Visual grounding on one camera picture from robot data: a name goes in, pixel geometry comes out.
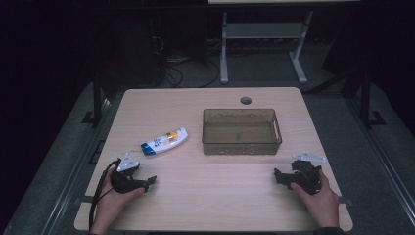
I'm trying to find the white shampoo bottle blue cap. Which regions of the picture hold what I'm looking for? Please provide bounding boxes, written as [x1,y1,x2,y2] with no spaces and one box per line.
[140,126,190,157]

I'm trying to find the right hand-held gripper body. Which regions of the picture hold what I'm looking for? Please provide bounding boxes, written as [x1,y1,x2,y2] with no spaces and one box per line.
[291,151,328,196]

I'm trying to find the metal floor rail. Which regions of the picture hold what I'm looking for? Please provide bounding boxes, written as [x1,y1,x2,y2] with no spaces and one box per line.
[40,97,114,235]
[346,97,415,226]

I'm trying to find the person's left hand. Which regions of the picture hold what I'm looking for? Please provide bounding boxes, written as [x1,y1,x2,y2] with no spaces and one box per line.
[89,166,147,234]

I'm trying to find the person's right hand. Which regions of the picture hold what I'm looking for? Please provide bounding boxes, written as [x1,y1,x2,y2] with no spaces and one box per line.
[290,170,341,229]

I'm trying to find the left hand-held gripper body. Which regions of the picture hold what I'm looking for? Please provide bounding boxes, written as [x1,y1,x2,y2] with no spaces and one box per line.
[110,152,145,194]

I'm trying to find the black floor cables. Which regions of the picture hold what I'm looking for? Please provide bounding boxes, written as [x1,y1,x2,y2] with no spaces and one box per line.
[148,33,221,89]

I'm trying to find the black metal stand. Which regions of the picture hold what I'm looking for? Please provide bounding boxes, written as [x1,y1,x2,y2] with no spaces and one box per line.
[81,71,106,127]
[359,70,387,129]

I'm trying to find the brown transparent plastic bin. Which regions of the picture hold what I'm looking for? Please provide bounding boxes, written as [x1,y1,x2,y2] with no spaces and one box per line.
[201,108,283,156]

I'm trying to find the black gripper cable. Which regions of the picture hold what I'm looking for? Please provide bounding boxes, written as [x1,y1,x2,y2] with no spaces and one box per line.
[88,158,122,231]

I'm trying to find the white metal-legged desk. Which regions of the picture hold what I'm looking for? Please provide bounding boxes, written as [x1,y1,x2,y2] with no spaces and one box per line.
[207,0,360,85]

